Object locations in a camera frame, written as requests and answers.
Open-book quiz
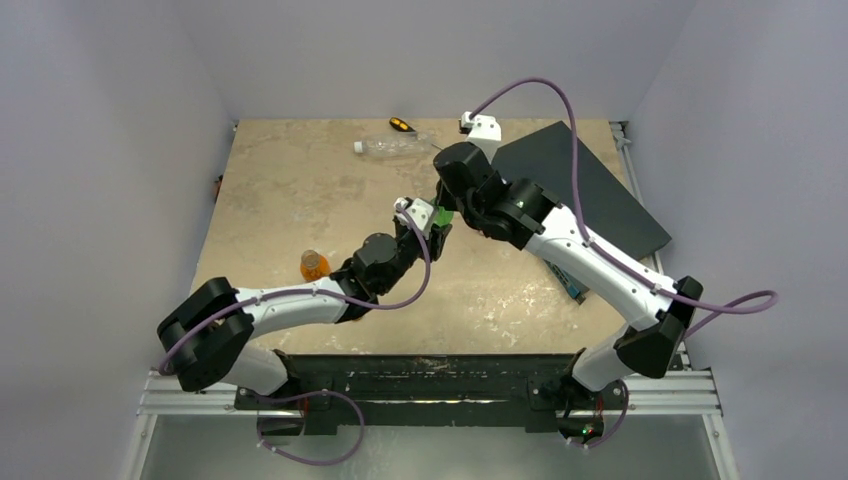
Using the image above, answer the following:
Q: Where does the green plastic bottle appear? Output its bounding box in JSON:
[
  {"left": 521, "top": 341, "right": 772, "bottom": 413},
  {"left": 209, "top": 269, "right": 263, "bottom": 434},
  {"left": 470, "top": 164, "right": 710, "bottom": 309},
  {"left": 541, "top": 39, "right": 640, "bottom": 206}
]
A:
[{"left": 430, "top": 205, "right": 454, "bottom": 229}]

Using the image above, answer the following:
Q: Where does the clear plastic bottle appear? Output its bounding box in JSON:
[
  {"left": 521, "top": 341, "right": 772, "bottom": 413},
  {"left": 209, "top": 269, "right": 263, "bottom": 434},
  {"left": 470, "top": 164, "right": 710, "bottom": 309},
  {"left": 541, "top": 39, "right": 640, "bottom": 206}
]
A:
[{"left": 353, "top": 132, "right": 433, "bottom": 158}]

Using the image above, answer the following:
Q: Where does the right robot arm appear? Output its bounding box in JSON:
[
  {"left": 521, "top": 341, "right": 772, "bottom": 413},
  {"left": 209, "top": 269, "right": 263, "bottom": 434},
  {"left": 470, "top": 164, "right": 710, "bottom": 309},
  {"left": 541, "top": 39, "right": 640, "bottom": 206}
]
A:
[{"left": 433, "top": 142, "right": 703, "bottom": 407}]

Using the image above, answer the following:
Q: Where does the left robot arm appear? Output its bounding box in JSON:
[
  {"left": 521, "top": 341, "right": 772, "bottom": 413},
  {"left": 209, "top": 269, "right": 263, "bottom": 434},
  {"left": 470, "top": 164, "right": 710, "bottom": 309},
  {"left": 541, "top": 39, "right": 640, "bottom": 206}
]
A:
[{"left": 156, "top": 205, "right": 452, "bottom": 409}]

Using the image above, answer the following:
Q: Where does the orange juice bottle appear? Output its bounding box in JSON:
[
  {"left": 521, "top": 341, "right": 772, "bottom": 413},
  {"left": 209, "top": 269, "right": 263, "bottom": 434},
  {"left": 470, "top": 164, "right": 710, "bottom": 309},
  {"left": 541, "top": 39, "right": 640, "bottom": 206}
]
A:
[{"left": 300, "top": 249, "right": 332, "bottom": 282}]

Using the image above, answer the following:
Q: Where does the yellow-black screwdriver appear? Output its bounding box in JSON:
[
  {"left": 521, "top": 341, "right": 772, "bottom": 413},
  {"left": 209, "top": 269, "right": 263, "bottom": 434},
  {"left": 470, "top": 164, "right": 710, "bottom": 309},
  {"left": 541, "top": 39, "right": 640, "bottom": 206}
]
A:
[{"left": 389, "top": 117, "right": 416, "bottom": 133}]

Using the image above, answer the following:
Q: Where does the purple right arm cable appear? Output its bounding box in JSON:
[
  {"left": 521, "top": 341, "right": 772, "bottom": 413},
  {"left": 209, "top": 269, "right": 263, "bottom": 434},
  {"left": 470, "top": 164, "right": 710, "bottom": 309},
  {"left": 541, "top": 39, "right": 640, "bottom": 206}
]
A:
[{"left": 468, "top": 77, "right": 780, "bottom": 339}]

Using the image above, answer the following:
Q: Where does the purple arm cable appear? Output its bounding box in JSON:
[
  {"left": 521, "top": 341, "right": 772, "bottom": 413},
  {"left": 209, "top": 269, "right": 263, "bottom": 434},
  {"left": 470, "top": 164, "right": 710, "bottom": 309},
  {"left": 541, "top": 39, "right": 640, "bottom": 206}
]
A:
[
  {"left": 157, "top": 201, "right": 433, "bottom": 378},
  {"left": 468, "top": 77, "right": 780, "bottom": 339}
]

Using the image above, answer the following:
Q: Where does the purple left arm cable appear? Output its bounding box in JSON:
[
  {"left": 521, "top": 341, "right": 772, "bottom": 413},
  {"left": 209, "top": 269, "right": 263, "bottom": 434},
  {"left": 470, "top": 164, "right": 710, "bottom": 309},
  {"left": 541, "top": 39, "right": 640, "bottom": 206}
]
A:
[{"left": 157, "top": 201, "right": 433, "bottom": 378}]

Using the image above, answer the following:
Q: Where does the dark blue network switch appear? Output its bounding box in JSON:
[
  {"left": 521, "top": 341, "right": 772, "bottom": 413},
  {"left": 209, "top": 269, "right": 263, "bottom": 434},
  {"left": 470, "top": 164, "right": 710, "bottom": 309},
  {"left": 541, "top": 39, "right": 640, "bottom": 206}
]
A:
[{"left": 493, "top": 120, "right": 673, "bottom": 306}]

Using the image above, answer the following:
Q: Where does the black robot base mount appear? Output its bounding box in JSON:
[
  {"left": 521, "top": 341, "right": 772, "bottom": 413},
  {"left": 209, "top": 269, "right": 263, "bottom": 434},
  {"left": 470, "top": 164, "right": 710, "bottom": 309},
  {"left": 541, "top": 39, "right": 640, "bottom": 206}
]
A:
[{"left": 234, "top": 354, "right": 627, "bottom": 440}]

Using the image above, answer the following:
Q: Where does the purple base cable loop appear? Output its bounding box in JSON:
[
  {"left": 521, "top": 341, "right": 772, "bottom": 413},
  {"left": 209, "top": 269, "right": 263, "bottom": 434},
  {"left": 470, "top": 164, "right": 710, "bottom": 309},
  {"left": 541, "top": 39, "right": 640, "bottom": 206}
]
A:
[{"left": 255, "top": 390, "right": 367, "bottom": 467}]

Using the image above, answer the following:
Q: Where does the aluminium frame rail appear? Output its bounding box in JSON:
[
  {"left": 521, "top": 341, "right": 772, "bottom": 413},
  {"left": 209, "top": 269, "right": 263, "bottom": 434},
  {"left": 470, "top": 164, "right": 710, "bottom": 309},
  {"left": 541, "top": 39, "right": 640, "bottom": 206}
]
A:
[{"left": 609, "top": 122, "right": 720, "bottom": 415}]

